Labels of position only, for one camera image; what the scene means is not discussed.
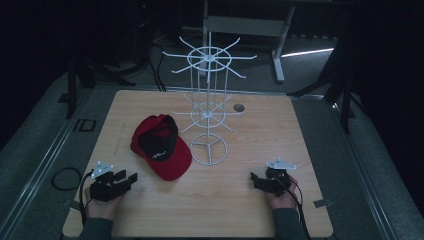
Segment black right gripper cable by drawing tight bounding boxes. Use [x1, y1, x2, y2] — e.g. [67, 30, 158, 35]
[288, 176, 313, 240]

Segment person's left hand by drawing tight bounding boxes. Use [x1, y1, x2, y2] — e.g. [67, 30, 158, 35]
[83, 186, 127, 221]

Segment black coiled cable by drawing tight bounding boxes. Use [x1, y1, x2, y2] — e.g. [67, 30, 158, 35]
[50, 166, 84, 192]

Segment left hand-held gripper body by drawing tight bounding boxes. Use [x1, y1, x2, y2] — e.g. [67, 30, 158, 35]
[88, 161, 132, 203]

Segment black tripod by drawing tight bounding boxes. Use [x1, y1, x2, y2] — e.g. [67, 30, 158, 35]
[64, 54, 137, 120]
[287, 41, 358, 135]

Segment black floor cables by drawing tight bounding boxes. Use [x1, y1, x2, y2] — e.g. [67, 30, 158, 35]
[145, 33, 168, 92]

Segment grey metal stand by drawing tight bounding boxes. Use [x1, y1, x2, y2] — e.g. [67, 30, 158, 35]
[201, 0, 297, 84]

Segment metal floor rail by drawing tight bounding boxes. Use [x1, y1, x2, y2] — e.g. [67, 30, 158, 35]
[0, 89, 96, 238]
[329, 99, 399, 240]

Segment red and black cap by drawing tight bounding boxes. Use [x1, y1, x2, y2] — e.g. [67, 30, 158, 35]
[129, 113, 194, 182]

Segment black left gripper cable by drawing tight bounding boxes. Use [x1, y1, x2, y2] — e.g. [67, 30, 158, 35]
[78, 169, 95, 228]

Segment white wire display rack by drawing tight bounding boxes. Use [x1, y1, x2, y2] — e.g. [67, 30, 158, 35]
[161, 31, 258, 167]

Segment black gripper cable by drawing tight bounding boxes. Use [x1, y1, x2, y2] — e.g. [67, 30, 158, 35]
[288, 176, 313, 240]
[78, 169, 95, 228]

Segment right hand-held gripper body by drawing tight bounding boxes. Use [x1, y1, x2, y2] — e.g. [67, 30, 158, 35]
[264, 157, 298, 198]

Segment person's right hand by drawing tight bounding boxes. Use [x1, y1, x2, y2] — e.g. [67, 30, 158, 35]
[264, 175, 301, 211]

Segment grey tape strip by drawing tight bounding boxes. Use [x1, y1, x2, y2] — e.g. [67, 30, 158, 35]
[67, 198, 85, 212]
[312, 198, 335, 209]

